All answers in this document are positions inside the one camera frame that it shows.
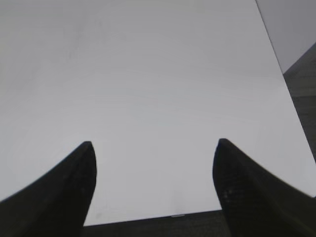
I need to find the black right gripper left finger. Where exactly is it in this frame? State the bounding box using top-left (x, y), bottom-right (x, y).
top-left (0, 141), bottom-right (97, 237)

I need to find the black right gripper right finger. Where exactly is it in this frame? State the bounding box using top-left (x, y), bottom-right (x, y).
top-left (212, 138), bottom-right (316, 237)

